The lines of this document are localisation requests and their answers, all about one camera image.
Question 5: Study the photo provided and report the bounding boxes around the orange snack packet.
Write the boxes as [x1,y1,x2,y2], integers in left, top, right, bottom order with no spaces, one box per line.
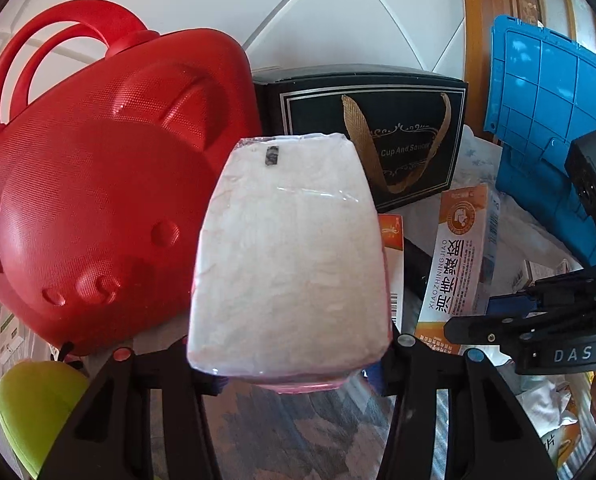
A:
[542,419,596,470]

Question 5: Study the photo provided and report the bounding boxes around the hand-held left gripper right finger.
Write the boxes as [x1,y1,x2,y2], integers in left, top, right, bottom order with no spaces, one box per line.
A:
[365,320,546,480]

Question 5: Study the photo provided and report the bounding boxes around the wooden headboard frame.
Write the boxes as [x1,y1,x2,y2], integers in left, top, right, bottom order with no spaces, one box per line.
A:
[459,0,496,133]

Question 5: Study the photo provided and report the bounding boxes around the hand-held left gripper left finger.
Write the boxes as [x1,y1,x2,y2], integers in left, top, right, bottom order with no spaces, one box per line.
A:
[38,335,223,480]

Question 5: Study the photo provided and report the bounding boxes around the small white medicine box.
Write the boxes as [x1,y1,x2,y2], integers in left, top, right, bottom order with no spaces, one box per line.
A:
[517,259,546,292]

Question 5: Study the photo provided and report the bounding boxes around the white printed plastic bag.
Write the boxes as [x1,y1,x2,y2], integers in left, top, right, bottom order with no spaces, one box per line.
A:
[455,125,505,188]

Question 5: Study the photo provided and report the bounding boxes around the white padded headboard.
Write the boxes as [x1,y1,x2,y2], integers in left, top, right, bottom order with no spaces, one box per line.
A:
[0,0,466,92]

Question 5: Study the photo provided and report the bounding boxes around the red cat-shaped case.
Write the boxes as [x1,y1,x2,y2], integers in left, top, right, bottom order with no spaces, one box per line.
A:
[0,0,266,358]

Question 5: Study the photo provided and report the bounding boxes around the green plush toy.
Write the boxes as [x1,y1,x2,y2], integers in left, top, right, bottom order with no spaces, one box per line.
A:
[0,359,91,480]

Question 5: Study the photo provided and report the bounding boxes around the black gift box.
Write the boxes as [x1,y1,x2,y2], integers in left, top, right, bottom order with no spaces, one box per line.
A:
[252,66,470,213]

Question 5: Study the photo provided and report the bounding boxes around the white towel packet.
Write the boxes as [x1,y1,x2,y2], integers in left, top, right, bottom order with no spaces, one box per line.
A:
[186,131,393,397]

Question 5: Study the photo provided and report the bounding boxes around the patterned wall hanging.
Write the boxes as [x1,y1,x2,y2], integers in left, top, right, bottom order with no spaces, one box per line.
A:
[515,0,545,27]

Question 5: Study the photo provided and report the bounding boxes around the orange white toothpaste box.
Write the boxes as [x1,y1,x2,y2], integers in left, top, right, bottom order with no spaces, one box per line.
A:
[413,184,502,357]

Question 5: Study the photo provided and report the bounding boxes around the white box with green label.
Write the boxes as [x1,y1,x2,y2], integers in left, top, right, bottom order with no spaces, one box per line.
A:
[0,309,34,377]

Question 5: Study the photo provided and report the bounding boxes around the crumpled white plastic bag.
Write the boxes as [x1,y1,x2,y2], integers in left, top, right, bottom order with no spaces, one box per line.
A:
[515,374,595,442]

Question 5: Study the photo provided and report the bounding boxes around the printed bed sheet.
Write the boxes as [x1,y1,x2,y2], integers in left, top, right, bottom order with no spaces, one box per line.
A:
[148,380,403,480]

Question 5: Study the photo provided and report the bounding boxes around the blue plastic crate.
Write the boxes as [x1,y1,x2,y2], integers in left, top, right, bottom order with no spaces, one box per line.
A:
[482,14,596,267]

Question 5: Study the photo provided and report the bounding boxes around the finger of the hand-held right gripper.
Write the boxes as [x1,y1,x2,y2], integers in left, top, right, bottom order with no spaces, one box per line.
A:
[443,304,596,357]
[488,266,596,317]

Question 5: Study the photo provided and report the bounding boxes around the orange white slim box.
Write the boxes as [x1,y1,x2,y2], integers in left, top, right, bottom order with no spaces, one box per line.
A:
[378,212,405,333]

